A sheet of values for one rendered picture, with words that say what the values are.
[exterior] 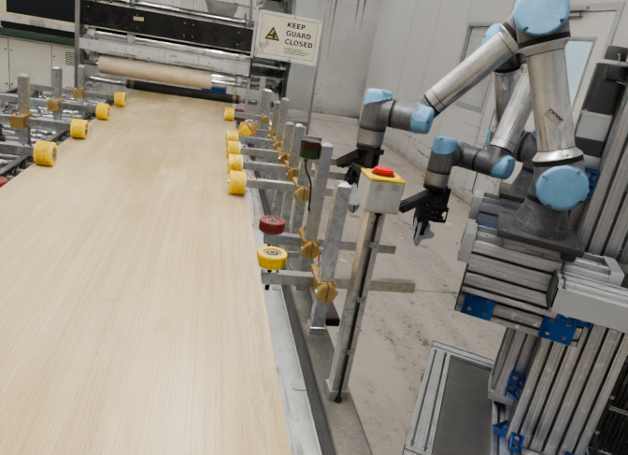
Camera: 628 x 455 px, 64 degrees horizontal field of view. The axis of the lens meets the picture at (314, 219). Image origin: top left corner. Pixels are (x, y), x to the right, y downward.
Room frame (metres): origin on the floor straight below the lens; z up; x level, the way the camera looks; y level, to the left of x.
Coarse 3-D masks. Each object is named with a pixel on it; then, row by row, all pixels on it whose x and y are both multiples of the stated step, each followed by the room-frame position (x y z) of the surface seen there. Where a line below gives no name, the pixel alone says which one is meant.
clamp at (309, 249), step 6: (300, 228) 1.53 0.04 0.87; (300, 234) 1.49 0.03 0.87; (300, 240) 1.47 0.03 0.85; (306, 240) 1.44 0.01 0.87; (318, 240) 1.45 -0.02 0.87; (300, 246) 1.46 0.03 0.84; (306, 246) 1.41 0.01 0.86; (312, 246) 1.42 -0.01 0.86; (318, 246) 1.44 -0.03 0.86; (300, 252) 1.45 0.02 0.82; (306, 252) 1.41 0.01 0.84; (312, 252) 1.42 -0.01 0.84; (318, 252) 1.42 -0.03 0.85; (312, 258) 1.42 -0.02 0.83
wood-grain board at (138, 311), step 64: (128, 128) 2.43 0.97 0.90; (192, 128) 2.70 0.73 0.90; (0, 192) 1.32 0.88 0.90; (64, 192) 1.40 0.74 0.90; (128, 192) 1.50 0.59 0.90; (192, 192) 1.61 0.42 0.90; (0, 256) 0.96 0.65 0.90; (64, 256) 1.01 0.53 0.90; (128, 256) 1.06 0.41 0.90; (192, 256) 1.12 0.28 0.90; (256, 256) 1.19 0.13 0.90; (0, 320) 0.74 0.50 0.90; (64, 320) 0.77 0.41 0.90; (128, 320) 0.80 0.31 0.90; (192, 320) 0.84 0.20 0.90; (256, 320) 0.88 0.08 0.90; (0, 384) 0.59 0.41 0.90; (64, 384) 0.61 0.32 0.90; (128, 384) 0.64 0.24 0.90; (192, 384) 0.66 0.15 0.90; (256, 384) 0.69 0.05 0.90; (0, 448) 0.48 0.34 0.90; (64, 448) 0.50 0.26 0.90; (128, 448) 0.52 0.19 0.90; (192, 448) 0.53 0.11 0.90; (256, 448) 0.55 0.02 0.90
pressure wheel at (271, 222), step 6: (264, 216) 1.49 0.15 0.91; (270, 216) 1.50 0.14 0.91; (276, 216) 1.51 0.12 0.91; (264, 222) 1.44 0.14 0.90; (270, 222) 1.44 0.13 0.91; (276, 222) 1.45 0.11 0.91; (282, 222) 1.46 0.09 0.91; (264, 228) 1.43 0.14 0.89; (270, 228) 1.43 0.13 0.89; (276, 228) 1.43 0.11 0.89; (282, 228) 1.45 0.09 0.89; (270, 234) 1.43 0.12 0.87; (276, 234) 1.44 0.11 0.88; (270, 246) 1.47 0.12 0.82
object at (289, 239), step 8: (264, 240) 1.45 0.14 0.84; (272, 240) 1.46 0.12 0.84; (280, 240) 1.46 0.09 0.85; (288, 240) 1.47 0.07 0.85; (296, 240) 1.47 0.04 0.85; (320, 240) 1.49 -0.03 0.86; (344, 240) 1.52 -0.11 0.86; (352, 240) 1.53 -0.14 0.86; (344, 248) 1.51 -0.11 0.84; (352, 248) 1.52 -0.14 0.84; (384, 248) 1.54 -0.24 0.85; (392, 248) 1.55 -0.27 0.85
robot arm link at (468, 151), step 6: (462, 144) 1.65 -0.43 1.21; (468, 144) 1.67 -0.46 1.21; (462, 150) 1.61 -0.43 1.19; (468, 150) 1.61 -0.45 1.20; (474, 150) 1.60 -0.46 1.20; (462, 156) 1.61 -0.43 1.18; (468, 156) 1.60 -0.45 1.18; (462, 162) 1.61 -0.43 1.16; (468, 162) 1.59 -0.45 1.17; (468, 168) 1.61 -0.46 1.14
